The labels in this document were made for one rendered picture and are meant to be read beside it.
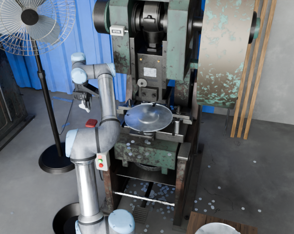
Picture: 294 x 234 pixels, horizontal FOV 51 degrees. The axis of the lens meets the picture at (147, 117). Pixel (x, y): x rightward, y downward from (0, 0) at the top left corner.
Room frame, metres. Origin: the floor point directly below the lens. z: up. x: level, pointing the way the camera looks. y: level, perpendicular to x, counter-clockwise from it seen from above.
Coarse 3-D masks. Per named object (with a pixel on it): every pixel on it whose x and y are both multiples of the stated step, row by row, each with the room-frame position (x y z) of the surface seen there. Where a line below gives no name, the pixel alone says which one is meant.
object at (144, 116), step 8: (144, 104) 1.63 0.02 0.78; (152, 104) 1.62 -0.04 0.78; (160, 104) 1.61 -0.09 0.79; (128, 112) 1.55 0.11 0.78; (136, 112) 1.54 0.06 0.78; (144, 112) 1.53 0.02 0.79; (152, 112) 1.53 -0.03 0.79; (160, 112) 1.53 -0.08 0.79; (168, 112) 1.53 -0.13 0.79; (128, 120) 1.46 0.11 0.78; (136, 120) 1.46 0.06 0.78; (144, 120) 1.45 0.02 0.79; (152, 120) 1.45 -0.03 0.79; (160, 120) 1.45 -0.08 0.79; (136, 128) 1.38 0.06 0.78; (144, 128) 1.38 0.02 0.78; (152, 128) 1.38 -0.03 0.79; (160, 128) 1.37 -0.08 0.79
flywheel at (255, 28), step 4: (256, 16) 1.45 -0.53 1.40; (252, 20) 1.42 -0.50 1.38; (256, 20) 1.45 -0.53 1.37; (260, 20) 1.45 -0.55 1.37; (252, 24) 1.41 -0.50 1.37; (256, 24) 1.44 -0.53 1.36; (260, 24) 1.44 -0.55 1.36; (252, 28) 1.41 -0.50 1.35; (256, 28) 1.43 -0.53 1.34; (252, 32) 1.40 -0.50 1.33; (256, 32) 1.42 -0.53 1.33; (252, 36) 1.41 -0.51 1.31; (256, 36) 1.43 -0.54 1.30; (252, 40) 1.42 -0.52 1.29
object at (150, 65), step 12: (144, 48) 1.61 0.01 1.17; (156, 48) 1.57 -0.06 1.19; (144, 60) 1.54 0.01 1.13; (156, 60) 1.52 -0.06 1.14; (144, 72) 1.54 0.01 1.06; (156, 72) 1.52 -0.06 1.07; (144, 84) 1.53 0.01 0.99; (156, 84) 1.52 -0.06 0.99; (144, 96) 1.49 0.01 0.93; (156, 96) 1.49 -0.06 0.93
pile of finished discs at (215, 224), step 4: (208, 224) 1.02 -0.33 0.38; (212, 224) 1.02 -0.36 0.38; (216, 224) 1.02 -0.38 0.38; (220, 224) 1.02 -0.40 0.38; (224, 224) 1.02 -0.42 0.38; (200, 228) 1.00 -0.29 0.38; (204, 228) 1.00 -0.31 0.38; (208, 228) 1.00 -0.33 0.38; (212, 228) 1.00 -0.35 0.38; (216, 228) 1.00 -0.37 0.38; (220, 228) 1.00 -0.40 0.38; (224, 228) 1.00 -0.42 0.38; (228, 228) 1.00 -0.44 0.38; (232, 228) 1.00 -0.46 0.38; (196, 232) 0.98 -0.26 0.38; (200, 232) 0.98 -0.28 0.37; (204, 232) 0.98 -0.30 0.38; (208, 232) 0.98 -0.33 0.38; (212, 232) 0.98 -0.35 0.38; (216, 232) 0.97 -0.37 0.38; (220, 232) 0.97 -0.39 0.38; (224, 232) 0.97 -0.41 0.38; (228, 232) 0.97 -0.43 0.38; (232, 232) 0.97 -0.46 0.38; (236, 232) 0.97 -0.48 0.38
